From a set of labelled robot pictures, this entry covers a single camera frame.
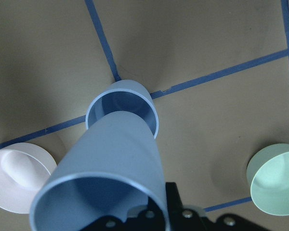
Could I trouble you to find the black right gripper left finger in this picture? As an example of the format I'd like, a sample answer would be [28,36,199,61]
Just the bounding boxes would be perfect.
[85,198,166,231]

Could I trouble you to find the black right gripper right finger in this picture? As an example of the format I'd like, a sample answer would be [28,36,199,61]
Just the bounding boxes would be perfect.
[165,182,268,231]

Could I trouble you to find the blue cup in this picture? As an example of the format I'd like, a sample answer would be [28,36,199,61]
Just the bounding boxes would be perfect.
[29,111,169,231]
[85,79,159,138]

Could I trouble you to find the green bowl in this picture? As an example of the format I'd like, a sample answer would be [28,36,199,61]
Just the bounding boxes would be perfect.
[246,143,289,216]

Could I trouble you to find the blue cup standing on table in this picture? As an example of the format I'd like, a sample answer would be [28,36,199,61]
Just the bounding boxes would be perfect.
[85,79,159,138]

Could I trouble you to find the pink bowl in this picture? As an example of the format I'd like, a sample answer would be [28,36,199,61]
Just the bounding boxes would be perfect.
[0,142,57,214]

